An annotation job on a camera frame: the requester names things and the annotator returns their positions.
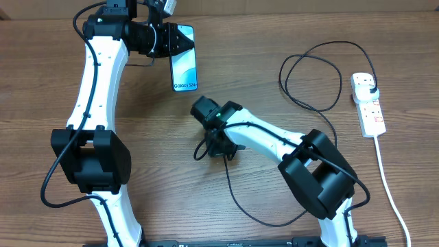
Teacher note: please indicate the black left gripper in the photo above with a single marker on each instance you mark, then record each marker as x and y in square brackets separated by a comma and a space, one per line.
[171, 33]

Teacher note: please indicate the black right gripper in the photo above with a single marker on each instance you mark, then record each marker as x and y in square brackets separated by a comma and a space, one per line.
[217, 150]

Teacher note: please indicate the blue screen smartphone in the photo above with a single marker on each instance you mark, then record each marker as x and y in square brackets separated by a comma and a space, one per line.
[184, 69]

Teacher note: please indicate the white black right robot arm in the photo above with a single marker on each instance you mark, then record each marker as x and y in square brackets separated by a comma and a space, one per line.
[319, 177]

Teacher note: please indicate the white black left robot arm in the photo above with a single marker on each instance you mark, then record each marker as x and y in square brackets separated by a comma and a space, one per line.
[88, 149]

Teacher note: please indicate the white charger adapter plug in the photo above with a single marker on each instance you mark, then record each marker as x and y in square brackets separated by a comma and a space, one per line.
[363, 93]

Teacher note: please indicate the white power strip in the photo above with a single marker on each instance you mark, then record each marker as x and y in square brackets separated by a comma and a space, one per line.
[369, 113]

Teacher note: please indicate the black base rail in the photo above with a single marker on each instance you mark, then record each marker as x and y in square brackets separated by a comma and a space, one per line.
[240, 243]

